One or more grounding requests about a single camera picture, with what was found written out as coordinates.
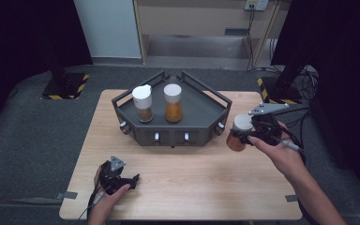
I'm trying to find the white panel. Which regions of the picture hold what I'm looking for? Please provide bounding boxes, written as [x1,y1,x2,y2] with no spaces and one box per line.
[74,0,143,59]

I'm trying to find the hand-held gripper cable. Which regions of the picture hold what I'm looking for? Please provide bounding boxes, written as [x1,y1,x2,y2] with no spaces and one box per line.
[74,187,106,223]
[273,125,308,166]

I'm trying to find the black socket cable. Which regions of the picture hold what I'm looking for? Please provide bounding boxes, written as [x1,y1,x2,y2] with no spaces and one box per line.
[245,7,257,71]

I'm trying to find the person's right hand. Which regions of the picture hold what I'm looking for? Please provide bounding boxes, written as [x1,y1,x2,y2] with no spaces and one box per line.
[247,122,308,183]

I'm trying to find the dark grey corner rack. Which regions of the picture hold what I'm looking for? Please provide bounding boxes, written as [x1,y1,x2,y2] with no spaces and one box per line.
[111,70,233,148]

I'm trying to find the hazard-striped stand base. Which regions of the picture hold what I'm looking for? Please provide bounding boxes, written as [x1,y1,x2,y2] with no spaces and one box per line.
[256,76,304,106]
[40,72,91,101]

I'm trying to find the white wall socket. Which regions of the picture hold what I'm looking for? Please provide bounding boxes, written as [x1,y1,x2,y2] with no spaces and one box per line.
[244,0,270,12]

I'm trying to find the spice jar with spout lid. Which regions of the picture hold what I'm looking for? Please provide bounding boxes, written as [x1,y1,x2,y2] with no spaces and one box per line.
[131,83,155,124]

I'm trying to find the light wooden cabinet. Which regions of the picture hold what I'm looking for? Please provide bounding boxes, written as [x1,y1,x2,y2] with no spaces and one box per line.
[133,0,282,68]

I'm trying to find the left hand-held gripper cable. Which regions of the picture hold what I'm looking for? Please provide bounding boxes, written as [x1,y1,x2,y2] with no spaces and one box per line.
[74,187,106,223]

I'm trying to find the long black floor cable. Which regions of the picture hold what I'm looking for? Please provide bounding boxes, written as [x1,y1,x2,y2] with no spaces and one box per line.
[285,107,322,225]

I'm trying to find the tangle of floor cables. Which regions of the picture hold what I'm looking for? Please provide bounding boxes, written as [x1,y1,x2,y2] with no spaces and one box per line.
[298,66,321,101]

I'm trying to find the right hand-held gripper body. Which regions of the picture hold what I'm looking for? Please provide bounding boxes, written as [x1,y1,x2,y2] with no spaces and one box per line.
[247,102,291,146]

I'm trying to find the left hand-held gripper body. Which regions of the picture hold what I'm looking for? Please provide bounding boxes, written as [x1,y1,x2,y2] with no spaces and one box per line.
[97,155,127,195]

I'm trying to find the person's left hand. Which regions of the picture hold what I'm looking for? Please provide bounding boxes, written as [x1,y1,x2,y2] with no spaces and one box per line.
[88,164,131,217]

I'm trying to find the yellow-orange spice jar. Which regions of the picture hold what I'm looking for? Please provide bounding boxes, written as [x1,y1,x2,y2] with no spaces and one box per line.
[163,82,184,124]

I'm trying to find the dark curtain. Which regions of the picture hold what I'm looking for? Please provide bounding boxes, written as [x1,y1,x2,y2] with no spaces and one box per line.
[0,0,94,139]
[271,0,360,196]

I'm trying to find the right hand-held gripper cable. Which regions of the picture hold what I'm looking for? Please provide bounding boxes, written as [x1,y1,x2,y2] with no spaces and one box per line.
[273,125,308,166]

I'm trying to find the red-brown spice jar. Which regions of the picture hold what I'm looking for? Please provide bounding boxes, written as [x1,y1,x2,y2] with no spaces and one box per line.
[225,113,255,153]

